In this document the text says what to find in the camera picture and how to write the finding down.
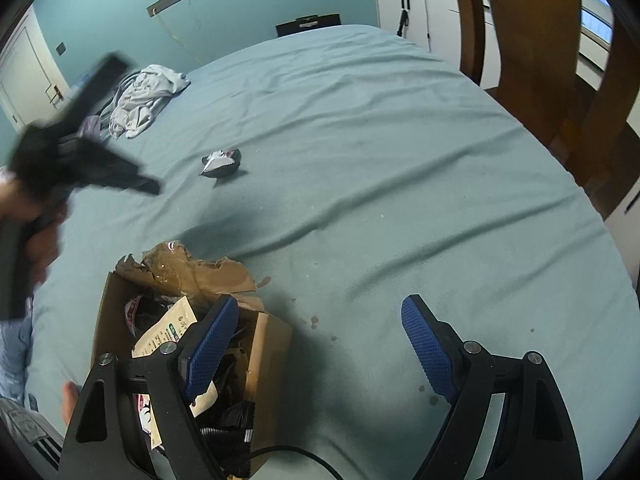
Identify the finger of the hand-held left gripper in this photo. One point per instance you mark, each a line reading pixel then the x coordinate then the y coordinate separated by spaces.
pixel 120 172
pixel 95 90

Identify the brown wooden chair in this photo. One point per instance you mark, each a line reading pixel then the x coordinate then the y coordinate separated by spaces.
pixel 530 35

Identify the white drawer unit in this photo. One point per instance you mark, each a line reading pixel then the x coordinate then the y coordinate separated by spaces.
pixel 625 225

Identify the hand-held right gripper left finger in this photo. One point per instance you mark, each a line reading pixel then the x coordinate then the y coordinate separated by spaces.
pixel 210 345

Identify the crumpled grey clothing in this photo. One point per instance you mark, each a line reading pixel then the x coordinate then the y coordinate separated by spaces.
pixel 145 95

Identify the person's bare leg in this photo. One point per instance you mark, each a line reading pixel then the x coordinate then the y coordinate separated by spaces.
pixel 70 402

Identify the white door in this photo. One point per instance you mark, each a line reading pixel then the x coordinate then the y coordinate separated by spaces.
pixel 25 70

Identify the crumpled clear packing tape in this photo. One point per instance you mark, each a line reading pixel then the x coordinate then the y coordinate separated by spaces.
pixel 170 270

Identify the pile of black snack packets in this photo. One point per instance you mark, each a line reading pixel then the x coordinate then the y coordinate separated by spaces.
pixel 235 415

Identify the window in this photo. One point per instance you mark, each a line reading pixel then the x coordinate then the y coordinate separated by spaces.
pixel 597 15

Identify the brown cardboard box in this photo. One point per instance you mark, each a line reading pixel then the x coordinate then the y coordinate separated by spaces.
pixel 270 360

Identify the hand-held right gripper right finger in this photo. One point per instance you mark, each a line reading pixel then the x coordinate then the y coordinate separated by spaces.
pixel 430 350

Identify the person's left hand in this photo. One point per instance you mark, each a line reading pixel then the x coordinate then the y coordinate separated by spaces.
pixel 47 247

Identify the grey striped clothing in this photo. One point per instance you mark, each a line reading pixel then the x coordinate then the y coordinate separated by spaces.
pixel 25 425

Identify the metal wall bracket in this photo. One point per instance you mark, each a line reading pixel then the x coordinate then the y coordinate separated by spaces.
pixel 170 0

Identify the black and white snack packet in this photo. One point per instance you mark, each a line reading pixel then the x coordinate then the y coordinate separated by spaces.
pixel 220 162

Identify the dark wall switch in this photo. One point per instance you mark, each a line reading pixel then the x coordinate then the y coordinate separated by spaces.
pixel 60 48

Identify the black bag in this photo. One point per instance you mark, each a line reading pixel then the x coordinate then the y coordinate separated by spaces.
pixel 310 24

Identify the bed with teal sheet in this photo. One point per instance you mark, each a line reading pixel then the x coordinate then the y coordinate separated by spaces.
pixel 375 160

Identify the white cabinet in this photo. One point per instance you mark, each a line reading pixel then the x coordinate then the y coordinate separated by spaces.
pixel 440 15

